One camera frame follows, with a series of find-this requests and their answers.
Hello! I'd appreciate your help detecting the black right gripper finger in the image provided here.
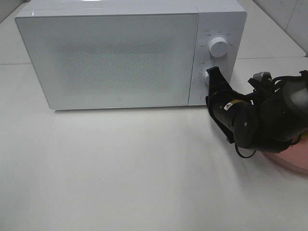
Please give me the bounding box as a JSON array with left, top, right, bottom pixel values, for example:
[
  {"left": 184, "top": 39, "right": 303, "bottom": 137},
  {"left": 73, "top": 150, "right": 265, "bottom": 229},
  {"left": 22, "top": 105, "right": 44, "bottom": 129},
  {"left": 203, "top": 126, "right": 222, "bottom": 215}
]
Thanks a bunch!
[{"left": 206, "top": 67, "right": 232, "bottom": 94}]

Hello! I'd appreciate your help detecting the round white door button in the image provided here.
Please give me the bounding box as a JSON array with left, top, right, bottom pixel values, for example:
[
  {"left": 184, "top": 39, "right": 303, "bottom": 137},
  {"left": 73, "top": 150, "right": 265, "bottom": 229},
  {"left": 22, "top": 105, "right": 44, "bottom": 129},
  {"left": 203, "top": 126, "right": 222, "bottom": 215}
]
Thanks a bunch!
[{"left": 200, "top": 91, "right": 208, "bottom": 105}]

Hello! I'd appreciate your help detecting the white microwave door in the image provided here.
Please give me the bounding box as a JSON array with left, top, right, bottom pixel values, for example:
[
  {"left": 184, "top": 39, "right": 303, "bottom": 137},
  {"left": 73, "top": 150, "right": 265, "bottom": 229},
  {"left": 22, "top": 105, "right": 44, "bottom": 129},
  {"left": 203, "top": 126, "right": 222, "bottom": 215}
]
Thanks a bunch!
[{"left": 16, "top": 13, "right": 198, "bottom": 110}]

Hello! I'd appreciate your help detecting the pink round plate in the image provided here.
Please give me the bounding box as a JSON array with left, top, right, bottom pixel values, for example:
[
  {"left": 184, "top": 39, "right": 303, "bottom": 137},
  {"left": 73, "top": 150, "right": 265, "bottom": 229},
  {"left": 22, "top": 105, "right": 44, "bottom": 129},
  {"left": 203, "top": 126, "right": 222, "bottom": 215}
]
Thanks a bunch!
[{"left": 262, "top": 137, "right": 308, "bottom": 175}]

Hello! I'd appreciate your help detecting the upper white power knob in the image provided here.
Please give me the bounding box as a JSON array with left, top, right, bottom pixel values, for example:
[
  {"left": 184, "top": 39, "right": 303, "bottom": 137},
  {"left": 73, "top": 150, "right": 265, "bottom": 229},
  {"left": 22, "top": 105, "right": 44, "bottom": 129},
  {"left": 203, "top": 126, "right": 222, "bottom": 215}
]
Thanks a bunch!
[{"left": 208, "top": 35, "right": 229, "bottom": 58}]

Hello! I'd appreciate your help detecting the white microwave oven body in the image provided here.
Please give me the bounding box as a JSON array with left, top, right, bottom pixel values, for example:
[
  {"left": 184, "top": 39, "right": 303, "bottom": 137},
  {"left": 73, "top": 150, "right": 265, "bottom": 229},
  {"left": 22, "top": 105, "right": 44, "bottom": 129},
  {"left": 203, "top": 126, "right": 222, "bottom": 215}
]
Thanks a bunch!
[{"left": 15, "top": 0, "right": 247, "bottom": 106}]

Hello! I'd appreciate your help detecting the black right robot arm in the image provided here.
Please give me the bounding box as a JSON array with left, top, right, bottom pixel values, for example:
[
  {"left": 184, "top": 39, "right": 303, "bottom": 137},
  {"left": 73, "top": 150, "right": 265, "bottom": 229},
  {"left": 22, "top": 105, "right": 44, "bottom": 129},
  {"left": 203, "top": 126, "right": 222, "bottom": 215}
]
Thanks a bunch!
[{"left": 206, "top": 66, "right": 308, "bottom": 153}]

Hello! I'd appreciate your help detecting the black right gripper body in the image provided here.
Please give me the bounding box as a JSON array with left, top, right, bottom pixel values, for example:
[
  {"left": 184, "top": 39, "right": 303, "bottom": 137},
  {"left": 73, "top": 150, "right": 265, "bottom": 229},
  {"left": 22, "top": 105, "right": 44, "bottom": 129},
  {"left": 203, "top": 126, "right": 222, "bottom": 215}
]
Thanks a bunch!
[{"left": 206, "top": 89, "right": 252, "bottom": 143}]

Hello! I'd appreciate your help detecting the lower white timer knob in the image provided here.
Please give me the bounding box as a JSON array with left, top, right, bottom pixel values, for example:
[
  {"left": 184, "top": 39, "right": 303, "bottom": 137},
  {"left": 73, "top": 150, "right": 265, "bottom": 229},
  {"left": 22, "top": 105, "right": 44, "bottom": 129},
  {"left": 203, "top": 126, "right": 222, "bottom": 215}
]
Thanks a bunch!
[{"left": 203, "top": 70, "right": 209, "bottom": 85}]

